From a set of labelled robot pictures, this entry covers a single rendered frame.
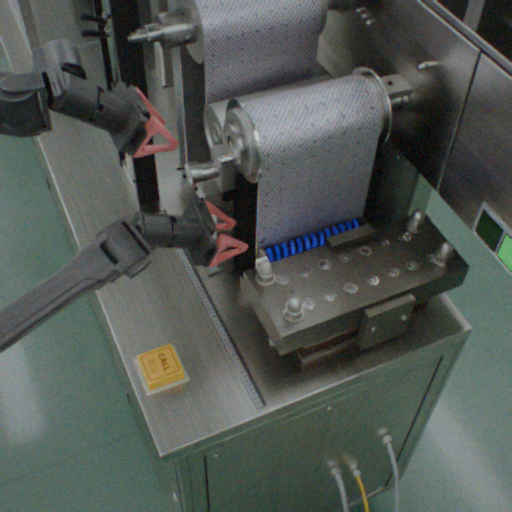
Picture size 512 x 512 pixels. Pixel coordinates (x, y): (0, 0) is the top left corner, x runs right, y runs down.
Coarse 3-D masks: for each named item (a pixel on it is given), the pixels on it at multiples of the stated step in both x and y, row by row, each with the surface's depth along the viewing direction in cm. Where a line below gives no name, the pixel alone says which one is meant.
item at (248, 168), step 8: (368, 80) 119; (232, 112) 113; (224, 120) 118; (232, 120) 115; (240, 120) 111; (240, 128) 112; (248, 128) 110; (248, 136) 110; (248, 144) 111; (248, 152) 112; (248, 160) 113; (240, 168) 118; (248, 168) 114
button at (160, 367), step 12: (168, 348) 127; (144, 360) 125; (156, 360) 125; (168, 360) 125; (144, 372) 123; (156, 372) 123; (168, 372) 123; (180, 372) 123; (156, 384) 122; (168, 384) 124
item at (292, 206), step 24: (312, 168) 119; (336, 168) 122; (360, 168) 125; (264, 192) 118; (288, 192) 121; (312, 192) 124; (336, 192) 127; (360, 192) 130; (264, 216) 123; (288, 216) 126; (312, 216) 129; (336, 216) 132; (360, 216) 136; (264, 240) 128; (288, 240) 131
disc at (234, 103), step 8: (232, 104) 115; (240, 104) 111; (240, 112) 112; (248, 120) 110; (256, 136) 109; (256, 144) 110; (256, 152) 111; (256, 160) 112; (256, 168) 113; (248, 176) 118; (256, 176) 115
